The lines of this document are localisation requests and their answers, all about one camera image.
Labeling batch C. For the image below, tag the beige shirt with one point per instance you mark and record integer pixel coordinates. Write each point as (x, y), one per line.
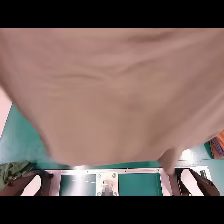
(110, 93)

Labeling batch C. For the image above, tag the heap of clothes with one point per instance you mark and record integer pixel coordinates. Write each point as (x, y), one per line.
(218, 145)

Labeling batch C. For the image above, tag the green garment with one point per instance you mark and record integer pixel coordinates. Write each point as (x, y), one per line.
(11, 171)

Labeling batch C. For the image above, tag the silver frame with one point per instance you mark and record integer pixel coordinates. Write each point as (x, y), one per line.
(106, 183)

